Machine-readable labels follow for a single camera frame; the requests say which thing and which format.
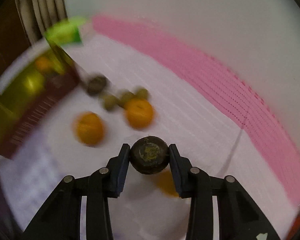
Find orange tangerine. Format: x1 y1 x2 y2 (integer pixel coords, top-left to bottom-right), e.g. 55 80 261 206
153 168 179 197
125 99 155 129
34 56 53 73
72 112 106 146

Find dark mangosteen large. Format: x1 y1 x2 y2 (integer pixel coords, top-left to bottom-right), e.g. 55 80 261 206
129 136 170 175

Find red gold toffee tin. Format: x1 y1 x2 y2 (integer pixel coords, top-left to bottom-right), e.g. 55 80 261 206
0 43 79 159

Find brown kiwi fruit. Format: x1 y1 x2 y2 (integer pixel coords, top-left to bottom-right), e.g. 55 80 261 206
102 94 117 111
134 87 149 100
118 90 135 108

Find purple checked tablecloth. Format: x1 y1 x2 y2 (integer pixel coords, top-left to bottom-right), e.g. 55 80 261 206
0 34 300 239

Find green tissue pack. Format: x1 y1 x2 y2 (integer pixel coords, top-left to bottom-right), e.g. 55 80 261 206
44 16 88 46

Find beige striped curtain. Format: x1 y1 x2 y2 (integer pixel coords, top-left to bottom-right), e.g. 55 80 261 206
15 0 67 44

